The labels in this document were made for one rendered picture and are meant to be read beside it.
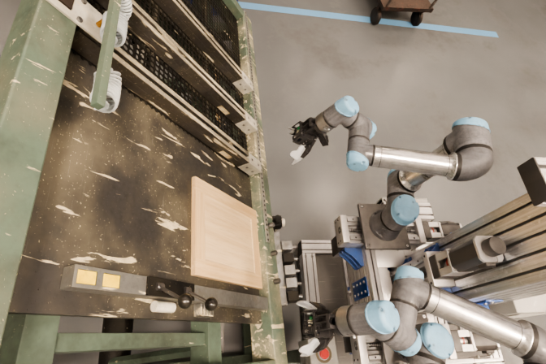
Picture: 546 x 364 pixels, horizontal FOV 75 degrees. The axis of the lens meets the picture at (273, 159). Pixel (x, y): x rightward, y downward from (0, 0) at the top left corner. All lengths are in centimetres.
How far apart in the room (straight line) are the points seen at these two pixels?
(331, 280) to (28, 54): 209
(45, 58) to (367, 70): 333
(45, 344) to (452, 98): 391
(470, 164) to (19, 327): 128
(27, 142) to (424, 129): 335
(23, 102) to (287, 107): 265
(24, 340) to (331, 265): 193
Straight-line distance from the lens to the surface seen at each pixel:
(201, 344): 141
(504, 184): 391
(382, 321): 96
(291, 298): 184
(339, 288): 252
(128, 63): 129
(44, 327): 99
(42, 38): 103
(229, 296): 141
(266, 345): 168
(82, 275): 96
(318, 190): 294
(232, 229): 156
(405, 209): 160
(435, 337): 151
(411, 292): 108
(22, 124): 89
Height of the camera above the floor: 255
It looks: 59 degrees down
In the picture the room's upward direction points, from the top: 19 degrees clockwise
